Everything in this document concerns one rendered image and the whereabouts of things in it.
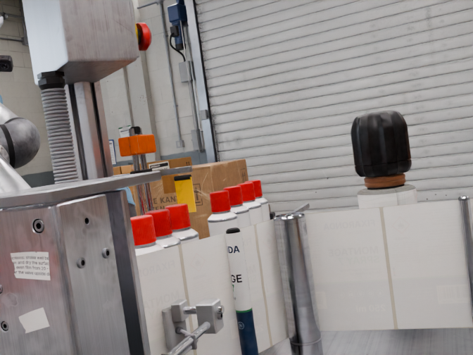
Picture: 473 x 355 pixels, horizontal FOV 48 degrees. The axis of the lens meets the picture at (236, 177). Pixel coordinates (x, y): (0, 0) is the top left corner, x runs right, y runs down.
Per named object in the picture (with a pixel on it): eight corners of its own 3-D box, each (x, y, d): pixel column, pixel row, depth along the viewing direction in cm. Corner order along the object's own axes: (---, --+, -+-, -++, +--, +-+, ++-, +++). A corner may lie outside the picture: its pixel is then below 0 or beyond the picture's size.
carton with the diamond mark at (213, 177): (224, 266, 141) (210, 165, 140) (144, 271, 149) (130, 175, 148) (257, 242, 169) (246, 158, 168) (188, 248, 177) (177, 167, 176)
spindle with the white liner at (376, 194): (431, 319, 75) (405, 106, 73) (367, 319, 78) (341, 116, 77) (432, 299, 83) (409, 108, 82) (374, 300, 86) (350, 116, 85)
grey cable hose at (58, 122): (77, 232, 69) (51, 69, 68) (55, 233, 70) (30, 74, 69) (93, 227, 72) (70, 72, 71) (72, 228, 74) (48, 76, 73)
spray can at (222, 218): (243, 313, 89) (226, 191, 88) (215, 313, 91) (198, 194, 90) (254, 303, 94) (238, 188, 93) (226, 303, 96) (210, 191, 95)
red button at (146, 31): (131, 18, 72) (152, 19, 73) (121, 26, 75) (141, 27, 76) (136, 47, 72) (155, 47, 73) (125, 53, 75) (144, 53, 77)
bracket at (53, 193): (50, 203, 31) (47, 187, 31) (-83, 218, 35) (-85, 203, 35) (162, 179, 44) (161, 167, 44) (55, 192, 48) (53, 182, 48)
